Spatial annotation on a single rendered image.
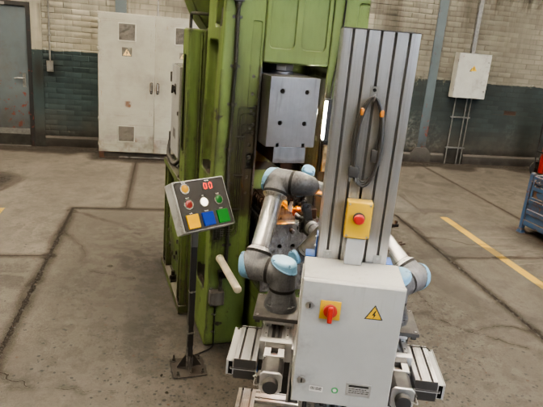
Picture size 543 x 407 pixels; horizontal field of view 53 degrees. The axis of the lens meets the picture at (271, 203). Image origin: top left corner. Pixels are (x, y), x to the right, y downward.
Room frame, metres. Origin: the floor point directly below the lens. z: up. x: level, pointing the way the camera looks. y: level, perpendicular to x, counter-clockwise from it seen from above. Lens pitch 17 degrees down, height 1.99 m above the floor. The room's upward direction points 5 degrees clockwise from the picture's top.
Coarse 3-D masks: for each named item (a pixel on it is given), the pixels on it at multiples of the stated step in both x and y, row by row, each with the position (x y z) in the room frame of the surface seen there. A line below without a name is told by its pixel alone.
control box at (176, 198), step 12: (192, 180) 2.86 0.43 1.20; (204, 180) 2.91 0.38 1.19; (216, 180) 2.96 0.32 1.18; (168, 192) 2.79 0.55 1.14; (180, 192) 2.78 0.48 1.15; (192, 192) 2.83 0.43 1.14; (204, 192) 2.88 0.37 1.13; (216, 192) 2.92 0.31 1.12; (180, 204) 2.74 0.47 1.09; (192, 204) 2.79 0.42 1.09; (216, 204) 2.89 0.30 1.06; (228, 204) 2.94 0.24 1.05; (180, 216) 2.71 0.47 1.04; (216, 216) 2.85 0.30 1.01; (180, 228) 2.70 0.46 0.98; (204, 228) 2.77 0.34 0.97; (216, 228) 2.87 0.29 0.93
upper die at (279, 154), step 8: (264, 152) 3.28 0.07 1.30; (272, 152) 3.14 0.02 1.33; (280, 152) 3.15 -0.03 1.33; (288, 152) 3.17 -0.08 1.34; (296, 152) 3.18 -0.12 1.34; (304, 152) 3.20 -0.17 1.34; (272, 160) 3.13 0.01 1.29; (280, 160) 3.15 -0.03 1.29; (288, 160) 3.17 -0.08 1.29; (296, 160) 3.18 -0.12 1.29; (304, 160) 3.20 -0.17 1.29
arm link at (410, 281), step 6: (402, 270) 2.23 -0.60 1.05; (408, 270) 2.23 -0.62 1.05; (402, 276) 2.17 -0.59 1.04; (408, 276) 2.17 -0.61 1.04; (414, 276) 2.23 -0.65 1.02; (408, 282) 2.17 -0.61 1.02; (414, 282) 2.21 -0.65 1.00; (408, 288) 2.17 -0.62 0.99; (414, 288) 2.20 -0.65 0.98; (408, 294) 2.18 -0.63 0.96
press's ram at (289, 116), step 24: (264, 72) 3.37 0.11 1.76; (264, 96) 3.20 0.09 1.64; (288, 96) 3.16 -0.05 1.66; (312, 96) 3.20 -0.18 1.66; (264, 120) 3.17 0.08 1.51; (288, 120) 3.16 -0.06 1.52; (312, 120) 3.21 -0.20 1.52; (264, 144) 3.14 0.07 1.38; (288, 144) 3.16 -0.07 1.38; (312, 144) 3.21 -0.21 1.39
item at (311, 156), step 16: (336, 0) 3.39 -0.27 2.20; (352, 0) 3.42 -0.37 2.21; (368, 0) 3.45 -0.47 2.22; (336, 16) 3.39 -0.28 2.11; (352, 16) 3.42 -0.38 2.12; (368, 16) 3.47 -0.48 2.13; (336, 32) 3.39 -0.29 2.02; (336, 48) 3.40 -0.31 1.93; (320, 96) 3.45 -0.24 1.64; (320, 112) 3.43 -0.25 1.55; (320, 128) 3.40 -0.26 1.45; (320, 144) 3.39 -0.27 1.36; (320, 160) 3.39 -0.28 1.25; (320, 176) 3.39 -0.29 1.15
